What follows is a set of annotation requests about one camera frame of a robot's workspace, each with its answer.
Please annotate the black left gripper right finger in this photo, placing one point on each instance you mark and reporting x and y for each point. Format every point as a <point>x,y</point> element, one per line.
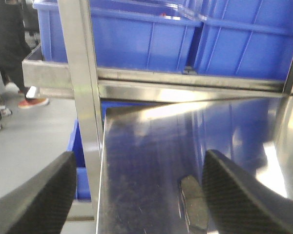
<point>240,204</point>

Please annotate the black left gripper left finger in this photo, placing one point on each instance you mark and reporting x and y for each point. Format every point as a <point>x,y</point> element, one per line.
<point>41,205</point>

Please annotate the grey brake pad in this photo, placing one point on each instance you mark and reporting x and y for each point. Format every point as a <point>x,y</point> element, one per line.
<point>195,206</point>

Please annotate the blue bin under table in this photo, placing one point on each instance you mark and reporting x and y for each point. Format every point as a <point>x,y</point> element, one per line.
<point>75,144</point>

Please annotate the right blue plastic bin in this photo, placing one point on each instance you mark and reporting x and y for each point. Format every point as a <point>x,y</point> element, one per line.
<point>245,38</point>

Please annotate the blue plastic bin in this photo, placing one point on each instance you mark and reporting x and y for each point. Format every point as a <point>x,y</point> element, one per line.
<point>245,38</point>
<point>141,36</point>

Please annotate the person in black trousers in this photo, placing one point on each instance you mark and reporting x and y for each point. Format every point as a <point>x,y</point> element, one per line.
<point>13,46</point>

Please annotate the left blue plastic bin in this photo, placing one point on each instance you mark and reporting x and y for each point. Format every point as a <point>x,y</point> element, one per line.
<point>141,36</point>

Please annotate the stainless steel rack frame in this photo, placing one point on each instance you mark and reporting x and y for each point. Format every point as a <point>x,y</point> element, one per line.
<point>81,78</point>

